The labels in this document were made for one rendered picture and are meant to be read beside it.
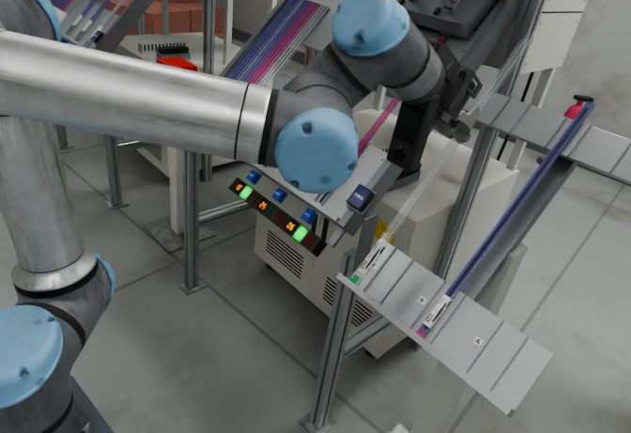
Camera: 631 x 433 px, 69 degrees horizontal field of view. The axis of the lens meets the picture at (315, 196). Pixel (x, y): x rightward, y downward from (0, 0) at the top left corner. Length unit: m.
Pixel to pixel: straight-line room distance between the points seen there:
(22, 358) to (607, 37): 3.70
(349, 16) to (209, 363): 1.33
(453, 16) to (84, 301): 0.97
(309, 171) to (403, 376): 1.37
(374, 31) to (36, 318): 0.57
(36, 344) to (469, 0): 1.08
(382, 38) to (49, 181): 0.46
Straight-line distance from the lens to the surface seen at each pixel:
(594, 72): 3.88
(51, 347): 0.71
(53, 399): 0.76
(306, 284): 1.77
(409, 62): 0.55
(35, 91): 0.47
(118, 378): 1.66
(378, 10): 0.51
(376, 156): 1.09
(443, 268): 1.57
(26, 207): 0.71
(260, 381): 1.61
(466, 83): 0.68
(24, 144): 0.67
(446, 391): 1.15
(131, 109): 0.44
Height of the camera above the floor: 1.28
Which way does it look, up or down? 30 degrees down
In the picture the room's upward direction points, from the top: 9 degrees clockwise
